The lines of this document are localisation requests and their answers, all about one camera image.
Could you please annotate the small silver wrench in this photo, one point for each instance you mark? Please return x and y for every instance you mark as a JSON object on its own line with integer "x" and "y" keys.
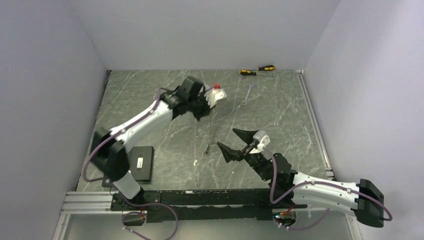
{"x": 245, "y": 100}

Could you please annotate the black plate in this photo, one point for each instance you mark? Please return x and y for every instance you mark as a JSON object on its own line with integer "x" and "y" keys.
{"x": 141, "y": 163}

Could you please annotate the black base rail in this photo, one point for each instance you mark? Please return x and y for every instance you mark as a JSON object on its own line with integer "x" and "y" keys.
{"x": 211, "y": 204}

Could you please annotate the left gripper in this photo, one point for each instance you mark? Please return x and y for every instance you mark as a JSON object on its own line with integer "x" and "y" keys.
{"x": 206, "y": 110}

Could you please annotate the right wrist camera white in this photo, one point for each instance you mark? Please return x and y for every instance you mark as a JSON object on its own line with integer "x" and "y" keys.
{"x": 261, "y": 140}

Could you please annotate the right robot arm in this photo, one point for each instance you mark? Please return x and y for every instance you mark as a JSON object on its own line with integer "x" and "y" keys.
{"x": 362, "y": 199}

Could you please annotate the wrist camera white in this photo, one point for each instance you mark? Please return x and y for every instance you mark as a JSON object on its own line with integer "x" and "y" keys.
{"x": 261, "y": 140}
{"x": 214, "y": 95}

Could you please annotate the lower yellow black screwdriver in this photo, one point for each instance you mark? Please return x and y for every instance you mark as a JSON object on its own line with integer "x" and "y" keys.
{"x": 244, "y": 72}

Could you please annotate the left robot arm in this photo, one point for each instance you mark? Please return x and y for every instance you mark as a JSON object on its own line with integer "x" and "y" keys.
{"x": 111, "y": 147}

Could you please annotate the yellow black screwdriver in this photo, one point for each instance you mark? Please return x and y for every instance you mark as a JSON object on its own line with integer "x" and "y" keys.
{"x": 244, "y": 72}
{"x": 266, "y": 68}

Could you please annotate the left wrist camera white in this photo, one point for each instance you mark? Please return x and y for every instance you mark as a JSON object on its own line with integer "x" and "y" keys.
{"x": 214, "y": 95}

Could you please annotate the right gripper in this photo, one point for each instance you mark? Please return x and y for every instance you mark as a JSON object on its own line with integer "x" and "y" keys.
{"x": 230, "y": 154}

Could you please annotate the upper yellow black screwdriver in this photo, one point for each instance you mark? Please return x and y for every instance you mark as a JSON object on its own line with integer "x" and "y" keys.
{"x": 266, "y": 68}

